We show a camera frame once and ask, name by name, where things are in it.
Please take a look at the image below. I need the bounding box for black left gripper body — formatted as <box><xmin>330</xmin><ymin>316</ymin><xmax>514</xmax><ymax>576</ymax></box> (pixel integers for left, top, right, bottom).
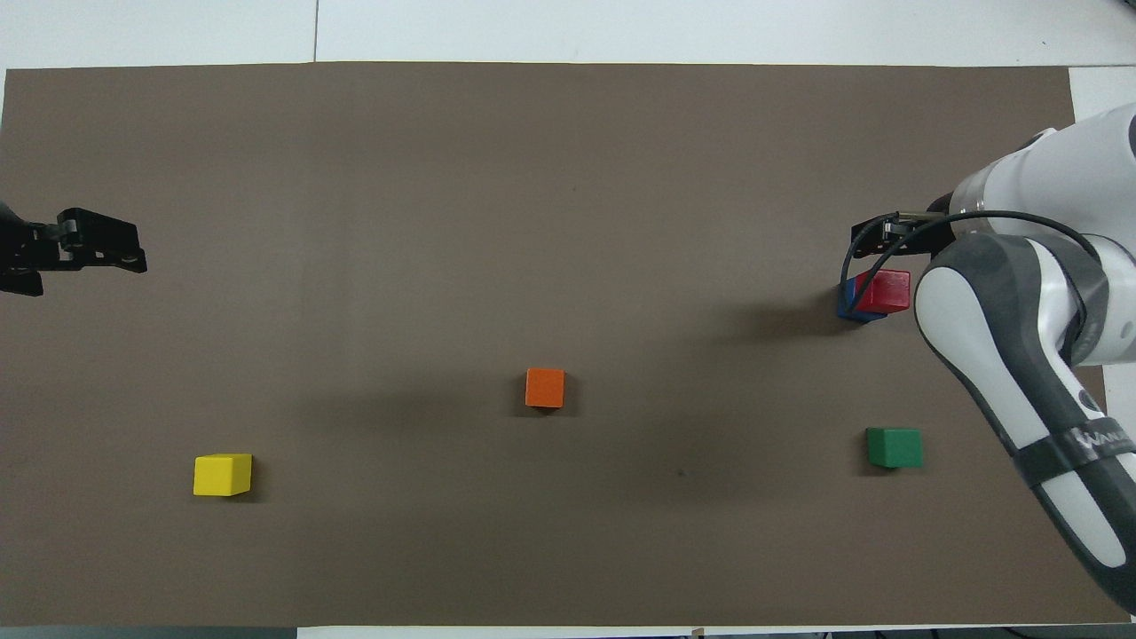
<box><xmin>0</xmin><ymin>202</ymin><xmax>65</xmax><ymax>272</ymax></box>

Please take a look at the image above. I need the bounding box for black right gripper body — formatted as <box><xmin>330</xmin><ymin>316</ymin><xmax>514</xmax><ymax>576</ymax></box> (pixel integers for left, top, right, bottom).
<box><xmin>896</xmin><ymin>211</ymin><xmax>952</xmax><ymax>245</ymax></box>

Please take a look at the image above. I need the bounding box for red wooden block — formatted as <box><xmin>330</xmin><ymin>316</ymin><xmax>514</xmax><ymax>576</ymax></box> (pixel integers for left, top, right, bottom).
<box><xmin>855</xmin><ymin>270</ymin><xmax>912</xmax><ymax>314</ymax></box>

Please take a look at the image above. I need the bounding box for blue wooden block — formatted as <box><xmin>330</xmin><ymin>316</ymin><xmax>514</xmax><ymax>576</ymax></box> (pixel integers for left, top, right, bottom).
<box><xmin>837</xmin><ymin>275</ymin><xmax>888</xmax><ymax>323</ymax></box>

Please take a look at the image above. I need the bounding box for green wooden block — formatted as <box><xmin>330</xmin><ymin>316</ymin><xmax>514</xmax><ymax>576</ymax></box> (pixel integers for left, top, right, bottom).
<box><xmin>866</xmin><ymin>428</ymin><xmax>924</xmax><ymax>469</ymax></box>

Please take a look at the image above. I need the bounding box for yellow wooden block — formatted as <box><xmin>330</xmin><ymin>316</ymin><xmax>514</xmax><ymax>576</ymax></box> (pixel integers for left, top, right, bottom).
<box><xmin>193</xmin><ymin>454</ymin><xmax>254</xmax><ymax>497</ymax></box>

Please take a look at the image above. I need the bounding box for orange wooden block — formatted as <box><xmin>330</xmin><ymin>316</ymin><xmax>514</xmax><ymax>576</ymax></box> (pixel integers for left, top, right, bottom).
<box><xmin>525</xmin><ymin>368</ymin><xmax>566</xmax><ymax>409</ymax></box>

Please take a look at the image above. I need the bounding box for brown paper mat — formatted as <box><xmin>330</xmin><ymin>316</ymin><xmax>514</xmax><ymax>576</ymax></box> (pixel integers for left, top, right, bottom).
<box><xmin>0</xmin><ymin>62</ymin><xmax>1128</xmax><ymax>629</ymax></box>

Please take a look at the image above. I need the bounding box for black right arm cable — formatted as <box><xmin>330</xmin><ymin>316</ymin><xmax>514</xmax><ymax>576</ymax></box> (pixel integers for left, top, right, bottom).
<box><xmin>841</xmin><ymin>209</ymin><xmax>1107</xmax><ymax>313</ymax></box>

